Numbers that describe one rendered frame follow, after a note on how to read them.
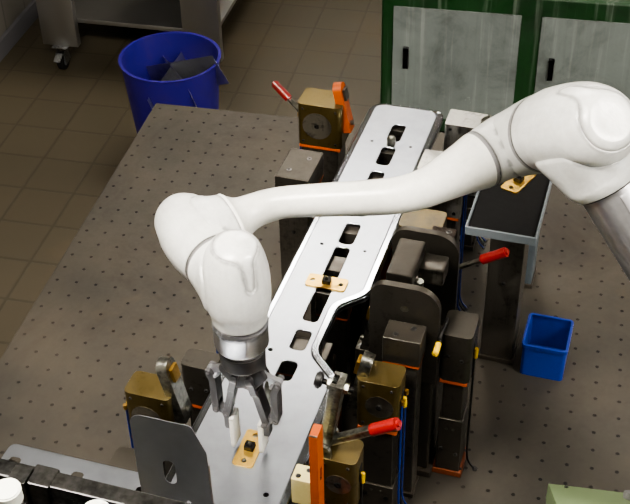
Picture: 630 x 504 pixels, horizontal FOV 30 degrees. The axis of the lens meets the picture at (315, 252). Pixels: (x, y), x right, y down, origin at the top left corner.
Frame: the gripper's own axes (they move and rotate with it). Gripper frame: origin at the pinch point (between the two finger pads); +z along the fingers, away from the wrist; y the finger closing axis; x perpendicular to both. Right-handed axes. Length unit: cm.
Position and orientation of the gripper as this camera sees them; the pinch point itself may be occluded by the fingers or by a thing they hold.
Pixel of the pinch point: (248, 431)
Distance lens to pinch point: 208.8
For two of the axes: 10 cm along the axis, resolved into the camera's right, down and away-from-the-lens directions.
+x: -3.0, 6.0, -7.4
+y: -9.6, -1.7, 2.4
